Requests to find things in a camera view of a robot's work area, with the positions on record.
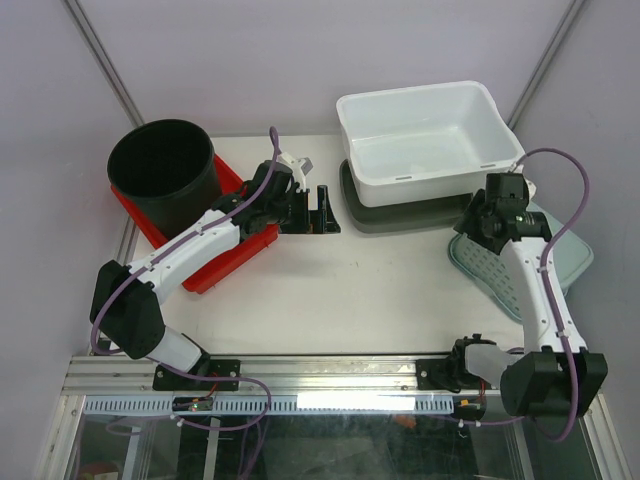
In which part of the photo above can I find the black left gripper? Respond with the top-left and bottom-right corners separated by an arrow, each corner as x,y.
268,186 -> 341,235

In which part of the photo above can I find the light teal perforated basket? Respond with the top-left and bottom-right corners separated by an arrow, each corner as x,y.
448,231 -> 594,323

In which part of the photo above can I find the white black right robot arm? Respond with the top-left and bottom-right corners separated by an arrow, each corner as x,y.
447,173 -> 608,419

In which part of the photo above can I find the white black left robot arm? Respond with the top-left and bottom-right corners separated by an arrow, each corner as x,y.
90,153 -> 340,389

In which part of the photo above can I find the dark green plastic tray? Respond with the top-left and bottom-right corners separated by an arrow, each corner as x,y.
339,160 -> 473,234

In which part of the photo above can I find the red plastic tray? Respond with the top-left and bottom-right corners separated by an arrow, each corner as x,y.
111,154 -> 279,294

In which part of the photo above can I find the white plastic tub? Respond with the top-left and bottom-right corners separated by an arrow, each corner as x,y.
336,80 -> 524,208

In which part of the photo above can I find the black round bucket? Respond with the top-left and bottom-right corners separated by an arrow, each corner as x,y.
107,119 -> 222,239

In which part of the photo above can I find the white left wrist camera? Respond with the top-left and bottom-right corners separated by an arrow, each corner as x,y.
278,152 -> 313,190

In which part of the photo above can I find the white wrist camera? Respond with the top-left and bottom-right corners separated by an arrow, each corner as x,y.
278,152 -> 313,190
509,165 -> 537,200

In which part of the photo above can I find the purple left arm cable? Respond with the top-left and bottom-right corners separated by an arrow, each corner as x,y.
89,125 -> 281,357

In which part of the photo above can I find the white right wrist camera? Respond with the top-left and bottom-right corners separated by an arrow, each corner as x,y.
509,165 -> 537,200

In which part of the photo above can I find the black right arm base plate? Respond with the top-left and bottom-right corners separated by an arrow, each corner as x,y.
415,358 -> 481,393

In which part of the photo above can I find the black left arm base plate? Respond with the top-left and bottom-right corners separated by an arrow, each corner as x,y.
152,357 -> 241,393

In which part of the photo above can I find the white slotted cable duct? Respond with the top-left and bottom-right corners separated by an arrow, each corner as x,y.
84,392 -> 454,417

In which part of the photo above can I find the aluminium mounting rail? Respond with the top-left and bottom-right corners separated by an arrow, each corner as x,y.
63,353 -> 506,397

